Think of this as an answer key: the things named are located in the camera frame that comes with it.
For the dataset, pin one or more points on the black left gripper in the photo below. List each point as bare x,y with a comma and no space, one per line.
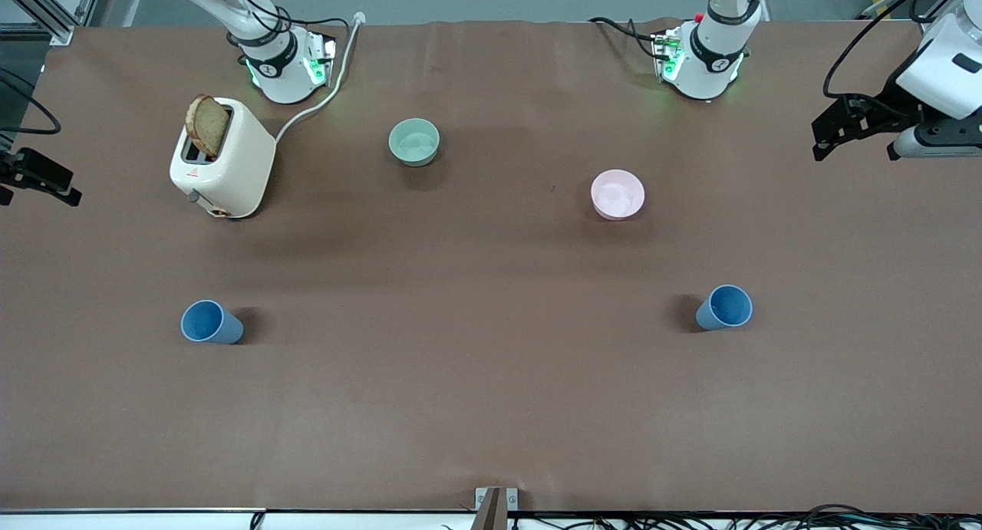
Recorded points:
888,104

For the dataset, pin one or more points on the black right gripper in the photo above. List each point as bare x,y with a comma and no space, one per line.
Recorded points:
24,171

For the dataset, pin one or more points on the blue plastic cup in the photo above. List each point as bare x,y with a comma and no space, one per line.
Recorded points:
727,307
205,322

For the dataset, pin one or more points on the brown bread slice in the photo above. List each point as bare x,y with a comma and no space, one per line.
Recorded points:
207,127

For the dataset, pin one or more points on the cream white toaster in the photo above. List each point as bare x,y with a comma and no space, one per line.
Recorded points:
230,166

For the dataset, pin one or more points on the pink bowl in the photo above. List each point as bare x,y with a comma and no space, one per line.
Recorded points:
617,194

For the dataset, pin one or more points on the mint green bowl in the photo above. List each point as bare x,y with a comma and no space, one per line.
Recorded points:
414,142

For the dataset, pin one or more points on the brown table cover sheet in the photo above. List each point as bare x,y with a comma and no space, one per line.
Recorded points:
460,399

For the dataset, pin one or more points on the aluminium frame profile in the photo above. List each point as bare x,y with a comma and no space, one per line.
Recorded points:
46,12
940,8

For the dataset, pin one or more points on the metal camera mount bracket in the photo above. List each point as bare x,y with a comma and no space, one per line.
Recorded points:
496,503

